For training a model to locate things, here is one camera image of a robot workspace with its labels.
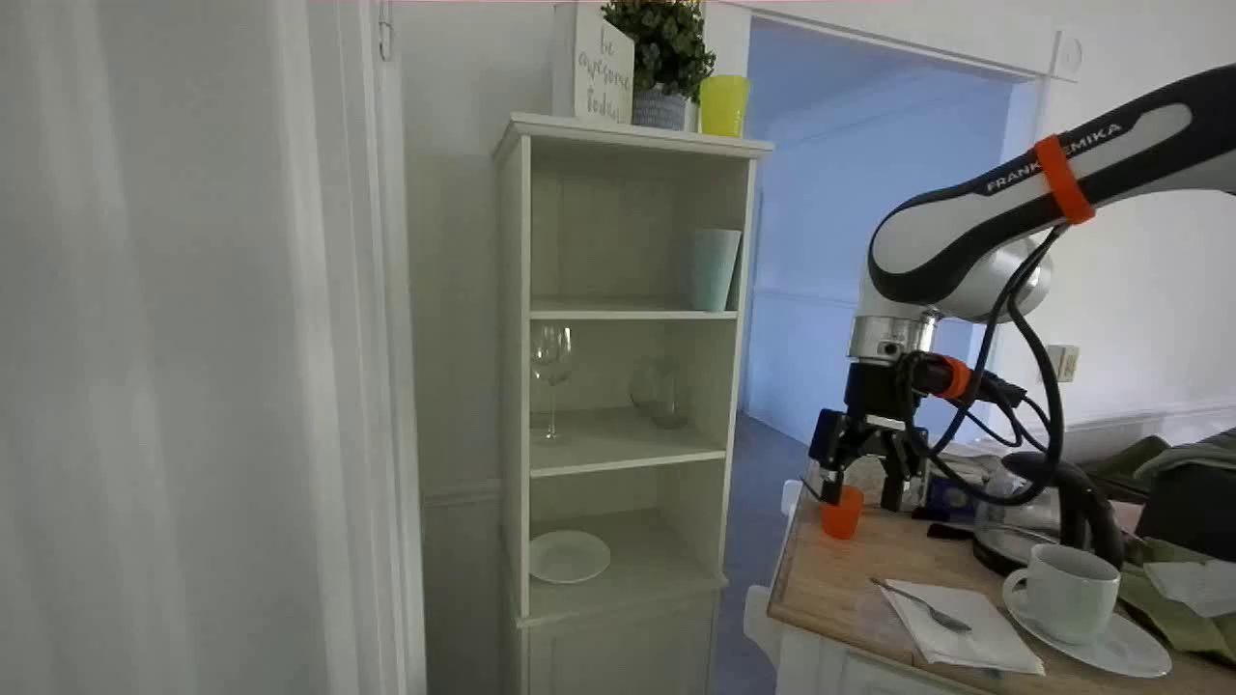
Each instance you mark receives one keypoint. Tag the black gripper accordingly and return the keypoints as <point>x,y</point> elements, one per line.
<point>873,418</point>

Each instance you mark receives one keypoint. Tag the orange plastic cup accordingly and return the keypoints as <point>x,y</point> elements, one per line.
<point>844,513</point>

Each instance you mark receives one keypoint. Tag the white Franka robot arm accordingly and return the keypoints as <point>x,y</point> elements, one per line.
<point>953,244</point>

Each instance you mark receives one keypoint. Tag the white coffee cup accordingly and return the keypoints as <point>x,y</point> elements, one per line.
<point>1066,592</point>

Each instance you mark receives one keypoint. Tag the light blue cup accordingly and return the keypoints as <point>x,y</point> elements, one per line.
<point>712,267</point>

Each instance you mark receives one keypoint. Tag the yellow plastic cup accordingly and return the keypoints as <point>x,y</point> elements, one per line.
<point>724,104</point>

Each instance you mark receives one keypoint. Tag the blue tin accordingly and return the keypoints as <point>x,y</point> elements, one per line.
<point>948,500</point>

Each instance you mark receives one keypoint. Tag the metal teaspoon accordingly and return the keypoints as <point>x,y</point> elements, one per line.
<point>929,610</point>

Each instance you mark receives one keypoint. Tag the white napkin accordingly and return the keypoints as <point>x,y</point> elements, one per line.
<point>978,637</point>

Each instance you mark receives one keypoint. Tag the clear glass jar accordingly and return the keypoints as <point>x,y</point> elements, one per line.
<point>660,392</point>

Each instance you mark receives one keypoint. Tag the white plate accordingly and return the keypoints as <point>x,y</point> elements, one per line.
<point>571,557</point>

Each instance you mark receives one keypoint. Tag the white saucer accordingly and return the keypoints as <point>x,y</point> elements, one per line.
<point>1135,648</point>

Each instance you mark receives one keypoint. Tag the dark brown bag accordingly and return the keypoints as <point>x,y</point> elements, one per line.
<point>1190,508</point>

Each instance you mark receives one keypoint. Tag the clear wine glass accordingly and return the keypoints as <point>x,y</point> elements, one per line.
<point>549,361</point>

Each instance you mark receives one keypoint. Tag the green checked cloth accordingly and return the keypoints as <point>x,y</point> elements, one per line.
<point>1185,619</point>

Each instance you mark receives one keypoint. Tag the white paper sheet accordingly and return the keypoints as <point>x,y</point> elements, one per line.
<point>1198,583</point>

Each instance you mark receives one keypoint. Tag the white wooden shelf cabinet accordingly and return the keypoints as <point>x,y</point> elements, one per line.
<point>517,386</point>

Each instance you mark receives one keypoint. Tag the green potted plant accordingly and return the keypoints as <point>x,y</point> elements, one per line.
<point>663,51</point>

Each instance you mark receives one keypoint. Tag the white sign with writing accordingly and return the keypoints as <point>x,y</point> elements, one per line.
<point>604,68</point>

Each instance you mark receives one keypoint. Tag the white panel door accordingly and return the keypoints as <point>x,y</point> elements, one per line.
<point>196,347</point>

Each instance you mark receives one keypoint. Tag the white wall switch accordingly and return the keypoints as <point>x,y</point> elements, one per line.
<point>1059,361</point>

